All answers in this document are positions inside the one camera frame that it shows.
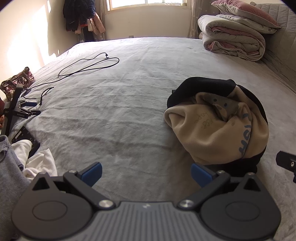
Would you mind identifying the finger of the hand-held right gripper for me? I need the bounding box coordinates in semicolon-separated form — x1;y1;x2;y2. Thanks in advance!
276;151;296;183

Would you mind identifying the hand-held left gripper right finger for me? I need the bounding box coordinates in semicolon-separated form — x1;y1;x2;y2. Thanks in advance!
178;162;265;211

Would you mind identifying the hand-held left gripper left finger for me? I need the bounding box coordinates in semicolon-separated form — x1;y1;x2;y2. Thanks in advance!
30;162;116;211

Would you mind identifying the beige and black sweatshirt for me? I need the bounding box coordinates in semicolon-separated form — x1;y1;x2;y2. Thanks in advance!
164;77;270;175

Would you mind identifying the white garment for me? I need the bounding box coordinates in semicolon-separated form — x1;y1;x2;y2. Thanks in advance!
11;139;58;183

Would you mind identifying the bed with grey sheet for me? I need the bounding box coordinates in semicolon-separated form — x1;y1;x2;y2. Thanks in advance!
0;37;296;241

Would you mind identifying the black patterned flat case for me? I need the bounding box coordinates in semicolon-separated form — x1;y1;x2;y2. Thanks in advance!
11;126;41;160

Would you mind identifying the grey garment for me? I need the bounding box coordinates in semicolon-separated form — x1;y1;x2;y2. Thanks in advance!
0;135;31;241

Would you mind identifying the spare black hand-held gripper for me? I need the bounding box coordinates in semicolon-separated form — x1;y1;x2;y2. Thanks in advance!
0;83;41;137

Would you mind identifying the grey quilted headboard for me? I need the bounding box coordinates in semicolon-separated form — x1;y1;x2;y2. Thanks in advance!
250;2;296;93

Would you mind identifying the floral handbag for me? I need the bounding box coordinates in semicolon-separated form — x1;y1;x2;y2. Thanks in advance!
0;67;36;102

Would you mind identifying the folded grey pink quilt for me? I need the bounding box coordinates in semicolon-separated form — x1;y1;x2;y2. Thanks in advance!
198;14;266;62

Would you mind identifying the pink and grey pillow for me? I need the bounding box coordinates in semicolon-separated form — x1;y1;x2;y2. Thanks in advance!
211;0;282;35

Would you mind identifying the window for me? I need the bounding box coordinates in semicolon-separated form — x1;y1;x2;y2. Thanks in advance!
105;0;192;11

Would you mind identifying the short black cable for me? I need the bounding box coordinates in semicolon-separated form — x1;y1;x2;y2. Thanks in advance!
39;87;54;106

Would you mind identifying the long black cable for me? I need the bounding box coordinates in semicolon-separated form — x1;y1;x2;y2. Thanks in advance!
28;53;120;90

